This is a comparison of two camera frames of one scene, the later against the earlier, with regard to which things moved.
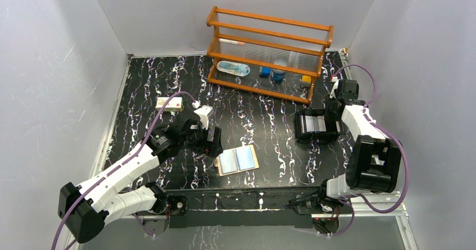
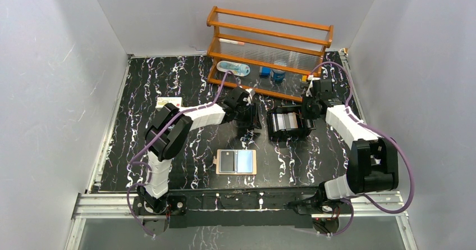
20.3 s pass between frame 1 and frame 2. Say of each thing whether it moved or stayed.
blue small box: stayed
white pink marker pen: stayed
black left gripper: moved
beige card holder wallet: stayed
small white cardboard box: stayed
